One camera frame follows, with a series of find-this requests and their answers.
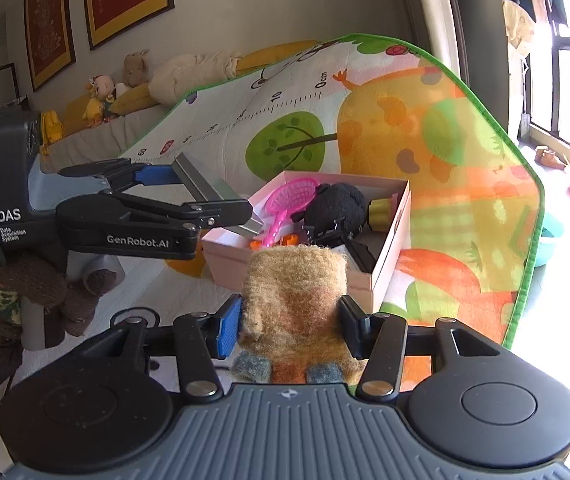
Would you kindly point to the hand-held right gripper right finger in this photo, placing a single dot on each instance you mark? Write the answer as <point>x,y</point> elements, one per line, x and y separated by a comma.
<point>352,325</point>

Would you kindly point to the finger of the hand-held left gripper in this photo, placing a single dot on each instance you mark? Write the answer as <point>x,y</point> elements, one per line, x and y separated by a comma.
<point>115,172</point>
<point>165,212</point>

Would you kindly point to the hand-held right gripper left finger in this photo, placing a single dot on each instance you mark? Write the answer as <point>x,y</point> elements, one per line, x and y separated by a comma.
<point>227,325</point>

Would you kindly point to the grey metal tin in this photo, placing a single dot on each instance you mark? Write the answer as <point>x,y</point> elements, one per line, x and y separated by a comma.
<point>210,187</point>

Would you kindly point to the pink cardboard box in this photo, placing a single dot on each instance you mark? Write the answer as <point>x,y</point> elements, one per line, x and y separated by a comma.
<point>390,270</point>

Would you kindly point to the orange plastic toy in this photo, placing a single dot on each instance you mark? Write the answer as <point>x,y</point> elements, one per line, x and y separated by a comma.
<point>290,240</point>

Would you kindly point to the yellow green toy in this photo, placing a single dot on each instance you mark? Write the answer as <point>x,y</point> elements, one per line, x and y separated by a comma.
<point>382,212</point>

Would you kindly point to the black plush toy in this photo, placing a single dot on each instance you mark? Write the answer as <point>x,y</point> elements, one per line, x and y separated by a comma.
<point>335,205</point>

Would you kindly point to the pink toy net racket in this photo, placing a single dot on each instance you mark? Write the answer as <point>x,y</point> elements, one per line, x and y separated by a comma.
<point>290,195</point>

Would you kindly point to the person's left hand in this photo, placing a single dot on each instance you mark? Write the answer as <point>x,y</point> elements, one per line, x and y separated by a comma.
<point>40,285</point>

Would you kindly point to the grey sofa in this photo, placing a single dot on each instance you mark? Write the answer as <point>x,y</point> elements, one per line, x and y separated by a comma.
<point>100,135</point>

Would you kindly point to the yellow cushion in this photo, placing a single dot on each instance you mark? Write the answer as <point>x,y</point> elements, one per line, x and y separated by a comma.
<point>135,100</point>

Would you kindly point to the brown plush animal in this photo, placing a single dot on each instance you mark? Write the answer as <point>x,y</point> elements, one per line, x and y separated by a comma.
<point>136,67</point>

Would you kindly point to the colourful cartoon play mat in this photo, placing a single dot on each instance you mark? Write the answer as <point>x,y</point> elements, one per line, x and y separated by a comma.
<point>415,160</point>

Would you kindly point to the blue plastic basin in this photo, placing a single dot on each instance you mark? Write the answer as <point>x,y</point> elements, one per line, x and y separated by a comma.
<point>549,245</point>

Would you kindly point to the brown shoes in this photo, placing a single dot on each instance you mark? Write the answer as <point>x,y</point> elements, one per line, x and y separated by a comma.
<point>547,157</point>

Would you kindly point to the cream hanging garment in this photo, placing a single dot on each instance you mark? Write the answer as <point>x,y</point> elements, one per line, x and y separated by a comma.
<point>517,25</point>

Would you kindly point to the red yellow framed wall picture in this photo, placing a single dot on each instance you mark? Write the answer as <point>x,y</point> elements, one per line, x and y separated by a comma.
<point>50,25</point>
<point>125,0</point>

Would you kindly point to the black window frame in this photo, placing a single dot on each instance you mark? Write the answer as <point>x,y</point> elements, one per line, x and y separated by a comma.
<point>550,90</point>

